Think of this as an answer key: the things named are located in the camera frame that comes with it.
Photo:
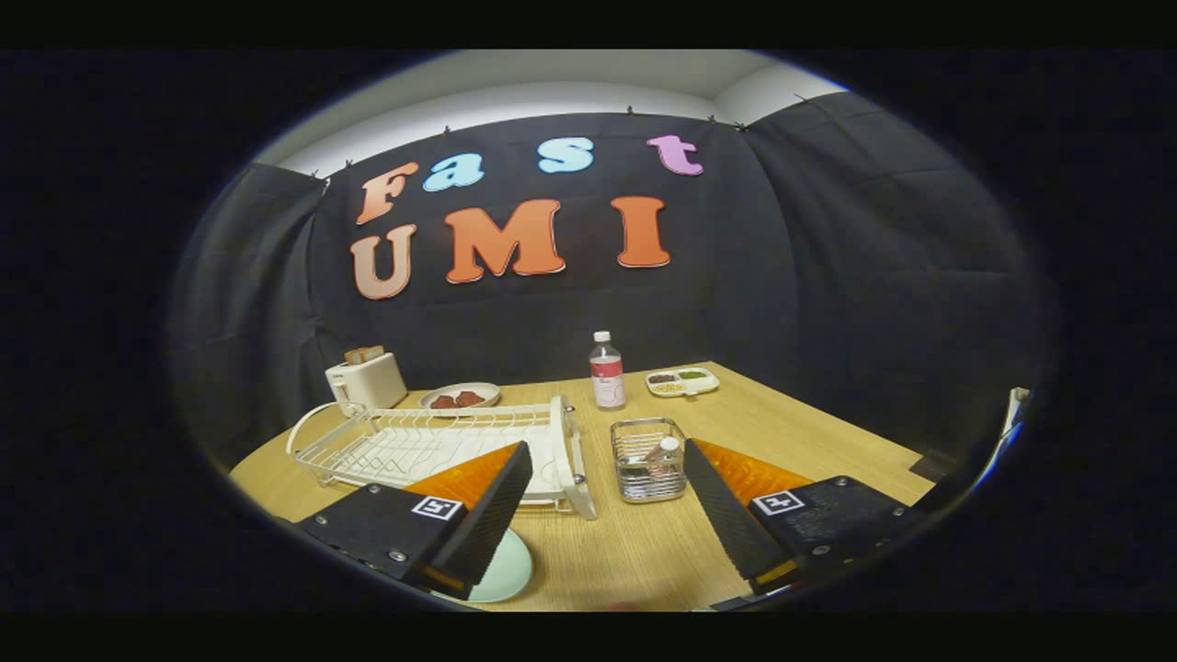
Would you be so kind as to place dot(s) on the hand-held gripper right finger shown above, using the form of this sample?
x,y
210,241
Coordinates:
x,y
726,515

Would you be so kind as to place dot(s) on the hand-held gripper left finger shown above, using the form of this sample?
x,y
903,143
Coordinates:
x,y
487,515

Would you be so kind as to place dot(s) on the pale green plate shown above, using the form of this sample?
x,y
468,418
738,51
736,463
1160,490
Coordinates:
x,y
508,570

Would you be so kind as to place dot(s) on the white round plate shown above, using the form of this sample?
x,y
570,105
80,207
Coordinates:
x,y
492,393

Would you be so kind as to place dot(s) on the white divided condiment dish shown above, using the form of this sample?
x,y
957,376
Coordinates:
x,y
682,382

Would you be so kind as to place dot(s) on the brown meat piece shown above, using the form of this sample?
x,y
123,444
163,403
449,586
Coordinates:
x,y
470,398
443,402

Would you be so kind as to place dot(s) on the white toaster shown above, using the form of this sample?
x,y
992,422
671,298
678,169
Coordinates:
x,y
370,386

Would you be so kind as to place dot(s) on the clear plastic bottle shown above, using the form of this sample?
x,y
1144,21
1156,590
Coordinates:
x,y
607,377

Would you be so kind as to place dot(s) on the toast slices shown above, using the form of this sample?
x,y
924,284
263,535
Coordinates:
x,y
365,354

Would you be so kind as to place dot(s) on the black backdrop cloth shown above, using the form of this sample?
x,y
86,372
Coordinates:
x,y
598,313

